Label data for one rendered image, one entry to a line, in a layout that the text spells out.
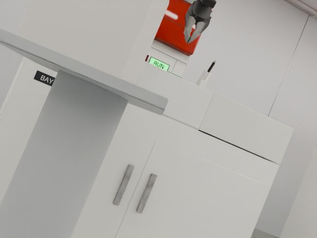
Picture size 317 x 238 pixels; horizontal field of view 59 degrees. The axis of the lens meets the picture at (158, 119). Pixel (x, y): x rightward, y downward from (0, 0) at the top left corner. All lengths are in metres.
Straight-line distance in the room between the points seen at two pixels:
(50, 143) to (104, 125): 0.11
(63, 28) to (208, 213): 0.79
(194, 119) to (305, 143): 3.03
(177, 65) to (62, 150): 1.17
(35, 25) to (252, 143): 0.81
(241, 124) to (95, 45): 0.68
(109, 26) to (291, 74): 3.38
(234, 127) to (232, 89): 2.35
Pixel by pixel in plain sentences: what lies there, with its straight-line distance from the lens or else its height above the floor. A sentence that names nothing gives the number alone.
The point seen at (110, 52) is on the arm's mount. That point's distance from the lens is 0.51.
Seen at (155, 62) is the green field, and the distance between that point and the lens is 1.60.
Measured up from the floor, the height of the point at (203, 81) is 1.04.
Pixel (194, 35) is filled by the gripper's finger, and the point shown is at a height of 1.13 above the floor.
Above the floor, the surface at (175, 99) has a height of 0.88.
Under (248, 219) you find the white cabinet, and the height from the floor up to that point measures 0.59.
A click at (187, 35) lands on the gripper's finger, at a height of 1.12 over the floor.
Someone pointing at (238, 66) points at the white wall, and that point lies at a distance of 3.44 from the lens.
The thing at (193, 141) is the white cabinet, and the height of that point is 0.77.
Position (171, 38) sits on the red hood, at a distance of 1.59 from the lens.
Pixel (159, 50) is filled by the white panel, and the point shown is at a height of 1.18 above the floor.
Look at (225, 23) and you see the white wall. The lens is 3.47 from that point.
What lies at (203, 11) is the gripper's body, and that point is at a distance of 1.08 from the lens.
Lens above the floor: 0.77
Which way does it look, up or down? 2 degrees up
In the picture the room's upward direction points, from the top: 23 degrees clockwise
